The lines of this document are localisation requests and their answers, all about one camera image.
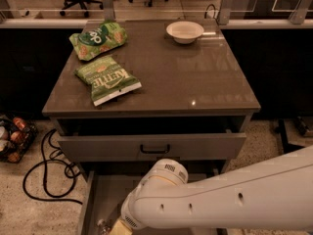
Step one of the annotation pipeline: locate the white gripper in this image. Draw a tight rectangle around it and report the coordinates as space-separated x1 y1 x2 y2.
109 158 190 235

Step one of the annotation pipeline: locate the clear plastic water bottle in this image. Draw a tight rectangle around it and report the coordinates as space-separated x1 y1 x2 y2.
97 219 112 235

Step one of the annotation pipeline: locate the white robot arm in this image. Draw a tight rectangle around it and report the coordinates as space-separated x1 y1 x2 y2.
110 147 313 235

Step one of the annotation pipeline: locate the grey middle drawer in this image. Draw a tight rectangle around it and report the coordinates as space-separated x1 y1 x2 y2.
76 171 230 235

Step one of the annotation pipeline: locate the grey drawer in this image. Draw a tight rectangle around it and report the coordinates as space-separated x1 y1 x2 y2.
60 117 246 162
76 171 230 235

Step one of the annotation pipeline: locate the grey top drawer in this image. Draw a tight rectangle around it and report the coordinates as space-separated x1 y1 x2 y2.
60 117 246 162

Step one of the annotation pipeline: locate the grey drawer cabinet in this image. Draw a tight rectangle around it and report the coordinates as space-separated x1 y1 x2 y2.
41 19 262 235

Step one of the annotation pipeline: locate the green kettle chips bag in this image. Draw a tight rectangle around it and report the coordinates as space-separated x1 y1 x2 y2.
74 56 142 106

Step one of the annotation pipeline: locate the black stand leg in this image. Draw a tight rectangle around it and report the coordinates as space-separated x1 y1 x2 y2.
276 117 313 154

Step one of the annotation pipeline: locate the green snack bag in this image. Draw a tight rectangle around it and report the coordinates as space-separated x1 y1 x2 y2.
69 21 127 61

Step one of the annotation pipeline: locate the white bowl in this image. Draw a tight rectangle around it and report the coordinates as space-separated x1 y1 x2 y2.
166 21 204 44

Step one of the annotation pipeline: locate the black top drawer handle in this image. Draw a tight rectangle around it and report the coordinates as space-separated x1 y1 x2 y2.
140 144 171 155

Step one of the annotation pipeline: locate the black floor cable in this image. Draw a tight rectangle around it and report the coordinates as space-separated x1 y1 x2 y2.
22 128 84 206

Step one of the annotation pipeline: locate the black wire basket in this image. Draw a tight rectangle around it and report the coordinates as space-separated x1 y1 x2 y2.
0 116 38 164

